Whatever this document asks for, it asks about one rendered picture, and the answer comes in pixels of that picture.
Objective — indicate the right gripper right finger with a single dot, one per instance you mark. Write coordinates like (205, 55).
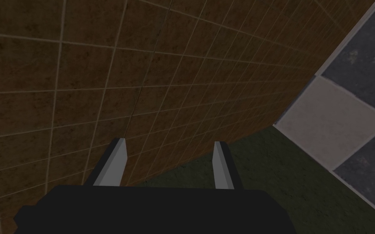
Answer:
(224, 169)

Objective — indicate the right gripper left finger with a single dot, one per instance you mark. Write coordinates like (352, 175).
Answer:
(111, 168)

